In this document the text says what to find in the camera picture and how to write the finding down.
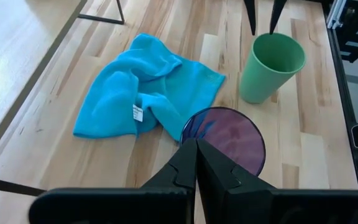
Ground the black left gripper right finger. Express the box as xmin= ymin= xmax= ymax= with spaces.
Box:
xmin=196 ymin=138 xmax=358 ymax=224

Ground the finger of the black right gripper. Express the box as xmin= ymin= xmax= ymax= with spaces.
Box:
xmin=268 ymin=0 xmax=288 ymax=35
xmin=244 ymin=0 xmax=257 ymax=36

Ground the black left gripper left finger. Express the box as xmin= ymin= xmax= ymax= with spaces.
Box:
xmin=29 ymin=138 xmax=198 ymax=224

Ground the purple faceted plastic tumbler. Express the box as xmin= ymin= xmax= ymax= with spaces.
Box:
xmin=180 ymin=106 xmax=266 ymax=177

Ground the green plastic cup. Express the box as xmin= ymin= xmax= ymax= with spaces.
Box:
xmin=239 ymin=32 xmax=306 ymax=105

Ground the blue microfibre cloth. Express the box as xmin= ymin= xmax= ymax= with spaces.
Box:
xmin=72 ymin=33 xmax=226 ymax=142

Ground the silver metal bracket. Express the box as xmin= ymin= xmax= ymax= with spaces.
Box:
xmin=326 ymin=0 xmax=348 ymax=29

